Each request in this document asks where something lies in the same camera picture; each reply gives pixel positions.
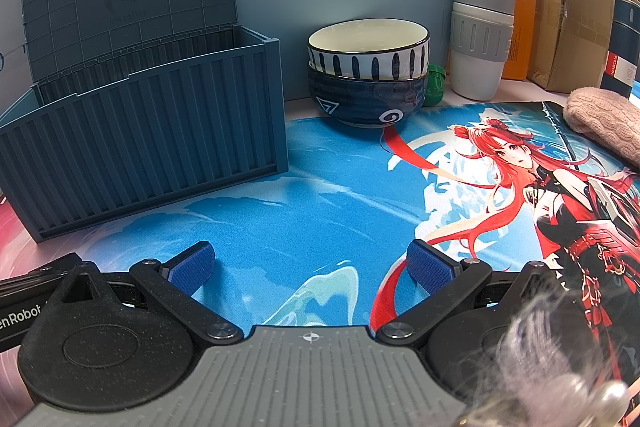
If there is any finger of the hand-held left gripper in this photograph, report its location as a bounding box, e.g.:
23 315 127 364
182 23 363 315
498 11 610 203
0 252 84 308

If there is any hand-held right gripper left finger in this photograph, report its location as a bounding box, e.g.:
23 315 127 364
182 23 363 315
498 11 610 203
47 241 244 349

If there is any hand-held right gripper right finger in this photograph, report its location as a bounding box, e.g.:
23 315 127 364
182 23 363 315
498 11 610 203
375 239 576 351

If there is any printed anime desk mat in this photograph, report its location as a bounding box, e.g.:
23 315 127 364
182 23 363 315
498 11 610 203
0 100 640 427

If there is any blue ribbed storage box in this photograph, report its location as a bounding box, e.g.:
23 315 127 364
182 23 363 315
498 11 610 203
0 0 291 244

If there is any small green plastic item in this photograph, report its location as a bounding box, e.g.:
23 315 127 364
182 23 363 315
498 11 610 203
422 64 448 107

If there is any dark blue ceramic bowl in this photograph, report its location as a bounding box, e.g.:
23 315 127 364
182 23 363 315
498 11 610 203
307 61 430 128

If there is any white striped ceramic bowl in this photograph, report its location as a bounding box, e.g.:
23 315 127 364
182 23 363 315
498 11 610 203
307 18 431 81

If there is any pink knitted hat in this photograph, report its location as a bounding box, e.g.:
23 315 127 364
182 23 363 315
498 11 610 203
564 87 640 170

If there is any grey white travel cup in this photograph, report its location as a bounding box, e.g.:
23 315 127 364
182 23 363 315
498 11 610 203
448 0 518 102

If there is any brown cardboard box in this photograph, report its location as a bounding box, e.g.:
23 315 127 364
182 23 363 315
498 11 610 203
527 0 640 94

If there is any dark blue thermos bottle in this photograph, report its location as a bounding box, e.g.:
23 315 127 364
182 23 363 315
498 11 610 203
599 0 640 98

